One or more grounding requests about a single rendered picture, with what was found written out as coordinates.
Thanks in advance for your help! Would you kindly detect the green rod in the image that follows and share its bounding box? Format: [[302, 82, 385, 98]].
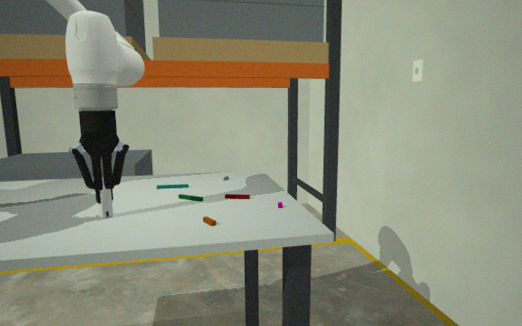
[[179, 195, 203, 201]]

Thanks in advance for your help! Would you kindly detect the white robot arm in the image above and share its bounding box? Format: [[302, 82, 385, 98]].
[[46, 0, 145, 110]]

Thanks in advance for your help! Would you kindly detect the orange rod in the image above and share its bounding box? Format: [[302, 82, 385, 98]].
[[203, 216, 217, 226]]

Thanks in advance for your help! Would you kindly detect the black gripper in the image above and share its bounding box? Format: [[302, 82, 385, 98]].
[[69, 110, 129, 218]]

